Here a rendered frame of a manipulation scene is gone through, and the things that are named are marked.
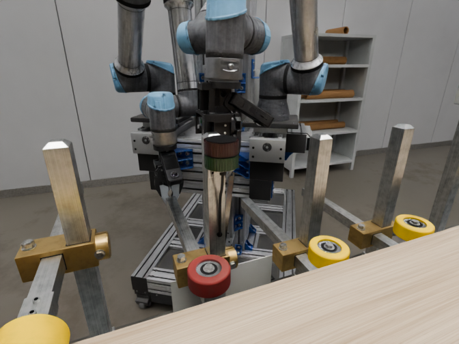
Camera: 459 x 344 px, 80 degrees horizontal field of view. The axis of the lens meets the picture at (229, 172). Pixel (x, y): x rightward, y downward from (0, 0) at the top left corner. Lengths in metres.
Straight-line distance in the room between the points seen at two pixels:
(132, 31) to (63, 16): 2.09
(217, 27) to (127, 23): 0.56
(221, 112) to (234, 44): 0.13
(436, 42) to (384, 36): 0.92
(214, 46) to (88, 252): 0.43
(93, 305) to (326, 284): 0.43
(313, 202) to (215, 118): 0.30
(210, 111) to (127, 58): 0.65
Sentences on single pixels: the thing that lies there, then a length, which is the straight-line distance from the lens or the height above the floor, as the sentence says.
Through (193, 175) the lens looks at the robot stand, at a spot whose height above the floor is 0.77.
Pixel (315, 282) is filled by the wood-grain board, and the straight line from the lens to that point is 0.54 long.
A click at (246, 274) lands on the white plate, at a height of 0.76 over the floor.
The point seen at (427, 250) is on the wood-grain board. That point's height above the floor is 0.90.
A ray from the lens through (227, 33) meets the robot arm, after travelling 0.56.
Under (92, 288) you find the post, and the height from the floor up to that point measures 0.87.
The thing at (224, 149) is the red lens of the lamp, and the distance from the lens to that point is 0.44.
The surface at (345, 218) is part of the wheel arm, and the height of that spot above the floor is 0.81.
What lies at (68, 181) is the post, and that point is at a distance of 0.50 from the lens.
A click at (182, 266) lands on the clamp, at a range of 0.60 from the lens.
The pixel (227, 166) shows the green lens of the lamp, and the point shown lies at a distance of 0.46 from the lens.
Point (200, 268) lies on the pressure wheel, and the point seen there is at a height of 0.90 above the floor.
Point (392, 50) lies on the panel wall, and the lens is 4.49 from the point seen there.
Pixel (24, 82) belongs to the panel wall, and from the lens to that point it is 3.24.
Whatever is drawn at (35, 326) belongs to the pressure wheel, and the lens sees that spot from 0.42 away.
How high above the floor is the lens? 1.25
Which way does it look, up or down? 21 degrees down
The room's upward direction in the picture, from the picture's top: straight up
